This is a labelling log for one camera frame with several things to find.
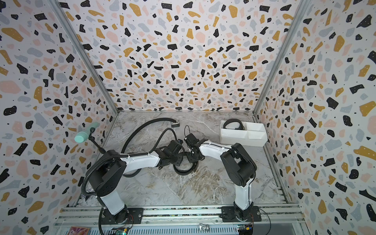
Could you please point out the aluminium rail frame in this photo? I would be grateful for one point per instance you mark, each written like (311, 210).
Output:
(276, 219)

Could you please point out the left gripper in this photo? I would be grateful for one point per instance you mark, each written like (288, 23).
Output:
(179, 163)

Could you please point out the pink printed card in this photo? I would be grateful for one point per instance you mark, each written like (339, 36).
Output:
(75, 230)

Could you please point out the black microphone stand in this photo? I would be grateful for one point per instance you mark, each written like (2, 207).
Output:
(98, 147)

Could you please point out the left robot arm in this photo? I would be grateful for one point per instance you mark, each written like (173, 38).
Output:
(105, 175)

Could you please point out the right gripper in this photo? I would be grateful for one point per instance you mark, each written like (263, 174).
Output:
(191, 159)

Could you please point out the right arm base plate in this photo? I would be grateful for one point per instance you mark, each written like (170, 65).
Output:
(235, 214)

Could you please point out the green foam microphone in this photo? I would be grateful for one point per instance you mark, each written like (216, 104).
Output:
(84, 135)

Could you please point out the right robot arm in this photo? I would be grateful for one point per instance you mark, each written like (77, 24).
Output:
(239, 166)

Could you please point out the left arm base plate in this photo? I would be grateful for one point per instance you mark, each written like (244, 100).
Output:
(128, 216)

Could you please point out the white divided storage box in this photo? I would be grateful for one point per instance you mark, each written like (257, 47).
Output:
(253, 134)

